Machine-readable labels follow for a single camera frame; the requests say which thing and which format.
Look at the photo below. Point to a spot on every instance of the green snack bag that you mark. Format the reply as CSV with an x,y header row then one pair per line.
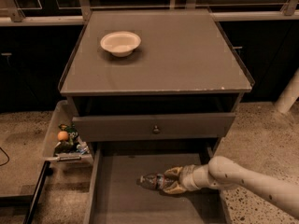
x,y
70,145

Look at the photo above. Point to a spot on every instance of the grey open middle drawer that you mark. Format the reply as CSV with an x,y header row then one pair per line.
x,y
117,198

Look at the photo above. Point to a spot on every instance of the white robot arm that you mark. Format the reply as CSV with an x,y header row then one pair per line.
x,y
256,167

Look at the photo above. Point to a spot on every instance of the clear plastic water bottle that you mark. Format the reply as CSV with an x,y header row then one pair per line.
x,y
155,181

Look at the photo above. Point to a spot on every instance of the small plastic bottle in bin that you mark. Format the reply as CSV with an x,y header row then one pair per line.
x,y
83,149

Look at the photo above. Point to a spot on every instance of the round metal drawer knob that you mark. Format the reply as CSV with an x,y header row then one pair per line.
x,y
156,129

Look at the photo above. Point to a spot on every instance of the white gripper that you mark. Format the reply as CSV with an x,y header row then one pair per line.
x,y
187,179

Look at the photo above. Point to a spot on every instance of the metal railing frame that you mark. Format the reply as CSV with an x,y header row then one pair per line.
x,y
78,11

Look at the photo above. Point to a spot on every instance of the grey drawer cabinet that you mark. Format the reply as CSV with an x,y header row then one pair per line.
x,y
184,65

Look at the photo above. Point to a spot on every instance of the white paper bowl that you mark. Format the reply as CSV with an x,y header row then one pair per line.
x,y
120,44

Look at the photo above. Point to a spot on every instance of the clear plastic storage bin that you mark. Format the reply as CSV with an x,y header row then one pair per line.
x,y
62,115

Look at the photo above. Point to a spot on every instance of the black floor bar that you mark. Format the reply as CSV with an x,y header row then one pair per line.
x,y
45,171

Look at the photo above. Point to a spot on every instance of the grey upper drawer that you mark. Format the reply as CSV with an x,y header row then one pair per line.
x,y
139,127

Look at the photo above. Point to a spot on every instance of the orange fruit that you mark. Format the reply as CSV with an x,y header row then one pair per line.
x,y
62,136

